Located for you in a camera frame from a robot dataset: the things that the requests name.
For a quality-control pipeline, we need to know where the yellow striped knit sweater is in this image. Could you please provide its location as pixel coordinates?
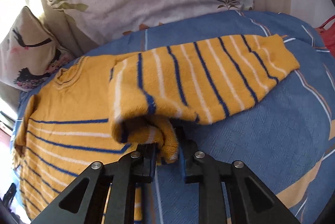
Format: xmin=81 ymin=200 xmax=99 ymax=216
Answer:
xmin=13 ymin=35 xmax=300 ymax=219

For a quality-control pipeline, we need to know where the blue plaid bed sheet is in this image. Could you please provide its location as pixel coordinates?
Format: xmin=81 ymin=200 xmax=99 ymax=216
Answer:
xmin=12 ymin=11 xmax=334 ymax=223

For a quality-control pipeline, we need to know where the cream cushion with lady silhouette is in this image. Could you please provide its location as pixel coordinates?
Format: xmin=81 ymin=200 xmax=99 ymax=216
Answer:
xmin=1 ymin=6 xmax=73 ymax=91

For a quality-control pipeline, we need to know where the red cloth at bedside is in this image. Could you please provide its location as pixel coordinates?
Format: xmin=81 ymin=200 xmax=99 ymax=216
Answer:
xmin=316 ymin=15 xmax=335 ymax=52

